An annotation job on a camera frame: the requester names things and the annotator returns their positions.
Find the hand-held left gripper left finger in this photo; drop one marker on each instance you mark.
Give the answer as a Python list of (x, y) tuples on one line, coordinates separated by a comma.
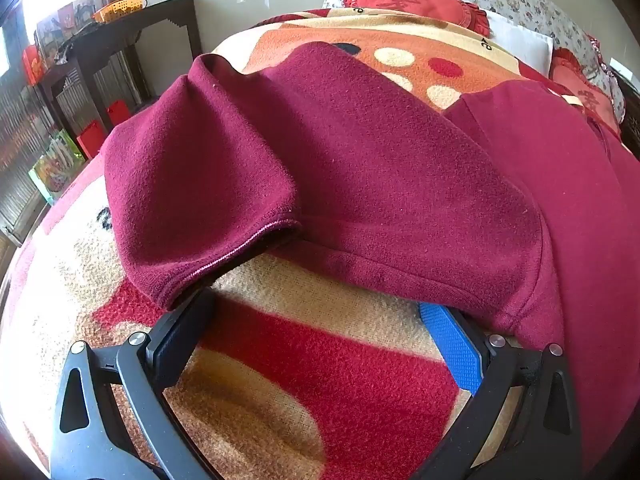
[(182, 340)]

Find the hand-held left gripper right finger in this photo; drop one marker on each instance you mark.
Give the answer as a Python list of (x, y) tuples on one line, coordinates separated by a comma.
[(452, 345)]

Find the maroon sweatshirt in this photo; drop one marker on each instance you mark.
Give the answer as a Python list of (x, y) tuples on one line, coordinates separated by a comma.
[(360, 160)]

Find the yellow plastic basket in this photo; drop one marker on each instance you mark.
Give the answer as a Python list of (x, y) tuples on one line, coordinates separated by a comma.
[(120, 9)]

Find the red heart pillow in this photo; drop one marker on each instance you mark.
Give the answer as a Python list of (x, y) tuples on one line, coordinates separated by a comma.
[(580, 90), (410, 0)]

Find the red gift box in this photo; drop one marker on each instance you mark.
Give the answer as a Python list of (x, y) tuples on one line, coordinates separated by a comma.
[(32, 65), (91, 140), (119, 112)]

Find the colourful picture box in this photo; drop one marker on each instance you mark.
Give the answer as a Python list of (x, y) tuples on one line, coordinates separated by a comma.
[(55, 167)]

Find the white pillow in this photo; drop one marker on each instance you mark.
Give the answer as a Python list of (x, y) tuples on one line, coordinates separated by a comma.
[(520, 40)]

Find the printed fleece blanket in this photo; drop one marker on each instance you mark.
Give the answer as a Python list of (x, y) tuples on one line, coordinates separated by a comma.
[(325, 360)]

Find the dark wooden side table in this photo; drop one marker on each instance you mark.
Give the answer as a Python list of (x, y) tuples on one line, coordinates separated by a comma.
[(150, 15)]

